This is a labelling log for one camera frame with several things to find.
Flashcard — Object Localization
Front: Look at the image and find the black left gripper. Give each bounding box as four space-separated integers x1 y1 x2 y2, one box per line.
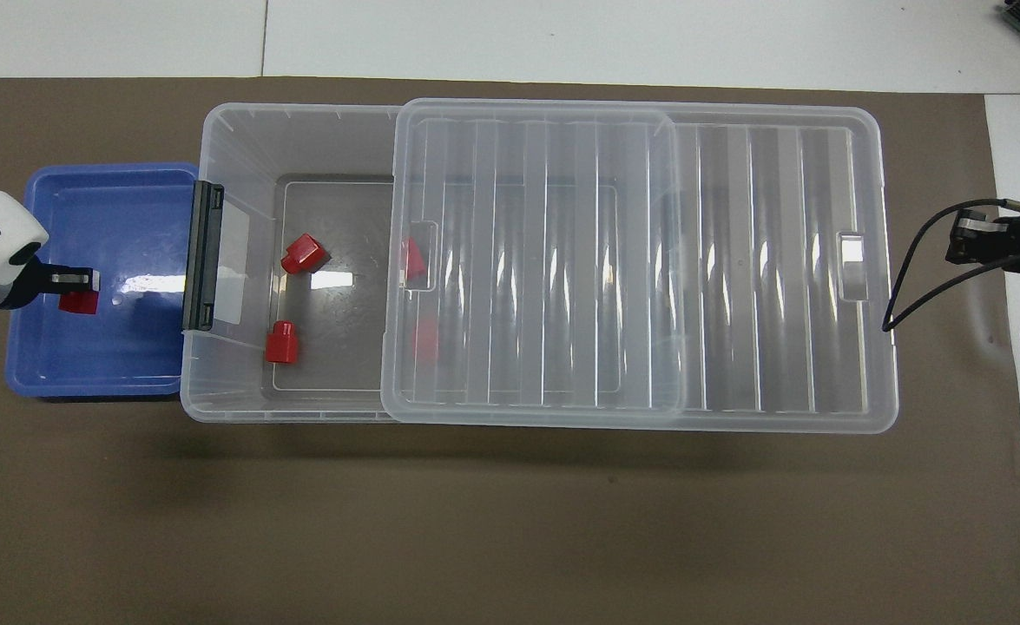
6 260 101 311

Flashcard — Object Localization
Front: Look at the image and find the clear plastic storage box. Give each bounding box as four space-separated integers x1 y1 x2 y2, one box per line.
181 102 706 424

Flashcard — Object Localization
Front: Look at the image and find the blue plastic tray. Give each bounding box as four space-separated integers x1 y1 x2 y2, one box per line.
3 162 201 401

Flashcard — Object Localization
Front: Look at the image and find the clear ribbed plastic lid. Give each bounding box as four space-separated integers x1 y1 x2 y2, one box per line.
381 97 899 434

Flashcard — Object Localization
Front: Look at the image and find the brown table mat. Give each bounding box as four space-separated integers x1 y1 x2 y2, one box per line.
0 76 1020 625

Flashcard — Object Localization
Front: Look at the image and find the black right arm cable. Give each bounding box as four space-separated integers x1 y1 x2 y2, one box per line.
881 200 1010 333

